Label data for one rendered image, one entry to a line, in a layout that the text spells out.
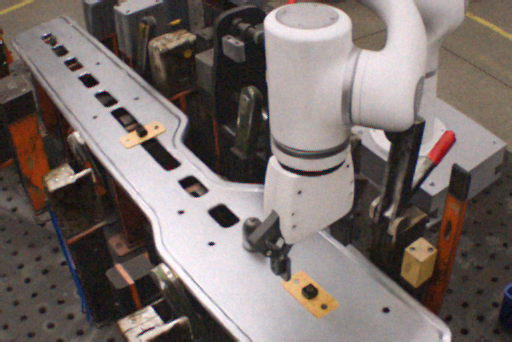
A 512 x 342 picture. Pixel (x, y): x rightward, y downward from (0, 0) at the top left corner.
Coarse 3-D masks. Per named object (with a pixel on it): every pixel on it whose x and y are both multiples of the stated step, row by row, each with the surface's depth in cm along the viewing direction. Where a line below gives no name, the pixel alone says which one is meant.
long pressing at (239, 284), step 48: (48, 48) 149; (96, 48) 145; (144, 96) 126; (96, 144) 115; (144, 192) 103; (240, 192) 102; (192, 240) 95; (240, 240) 94; (336, 240) 93; (192, 288) 88; (240, 288) 87; (336, 288) 86; (384, 288) 85; (240, 336) 81; (288, 336) 80; (336, 336) 79; (384, 336) 79; (432, 336) 78
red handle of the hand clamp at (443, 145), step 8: (448, 136) 87; (440, 144) 87; (448, 144) 87; (432, 152) 87; (440, 152) 87; (424, 160) 88; (432, 160) 87; (440, 160) 87; (424, 168) 87; (432, 168) 87; (416, 176) 87; (424, 176) 87; (416, 184) 87; (408, 200) 87; (392, 208) 87; (384, 216) 87
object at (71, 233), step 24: (72, 168) 104; (48, 192) 99; (72, 192) 101; (96, 192) 105; (72, 216) 104; (96, 216) 107; (72, 240) 106; (96, 240) 110; (96, 264) 113; (96, 288) 115; (96, 312) 118
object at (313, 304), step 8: (296, 272) 88; (304, 272) 88; (304, 280) 87; (312, 280) 87; (288, 288) 86; (296, 288) 86; (304, 288) 85; (312, 288) 85; (320, 288) 86; (296, 296) 85; (304, 296) 85; (312, 296) 84; (320, 296) 85; (328, 296) 84; (304, 304) 84; (312, 304) 84; (320, 304) 84; (328, 304) 83; (336, 304) 83; (312, 312) 83; (320, 312) 82; (328, 312) 82
